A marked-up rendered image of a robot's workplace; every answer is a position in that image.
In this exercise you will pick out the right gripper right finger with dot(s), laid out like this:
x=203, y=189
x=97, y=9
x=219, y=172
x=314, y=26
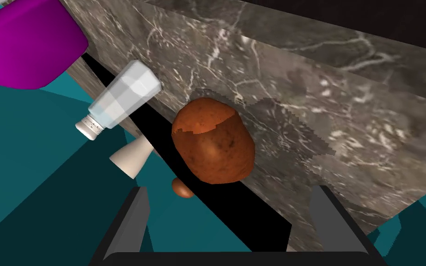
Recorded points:
x=331, y=225

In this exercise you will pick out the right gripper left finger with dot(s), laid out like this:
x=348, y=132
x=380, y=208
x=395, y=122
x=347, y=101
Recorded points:
x=130, y=226

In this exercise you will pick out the small brown egg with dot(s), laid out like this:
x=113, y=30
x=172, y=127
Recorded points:
x=182, y=188

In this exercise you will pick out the white cone-shaped object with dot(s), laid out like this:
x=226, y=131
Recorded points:
x=133, y=157

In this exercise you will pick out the brown potato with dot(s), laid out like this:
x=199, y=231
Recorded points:
x=215, y=142

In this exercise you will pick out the clear glass salt shaker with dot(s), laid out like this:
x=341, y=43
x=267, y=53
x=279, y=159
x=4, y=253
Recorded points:
x=124, y=96

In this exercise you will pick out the purple rounded container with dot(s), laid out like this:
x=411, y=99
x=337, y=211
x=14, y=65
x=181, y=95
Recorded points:
x=24, y=44

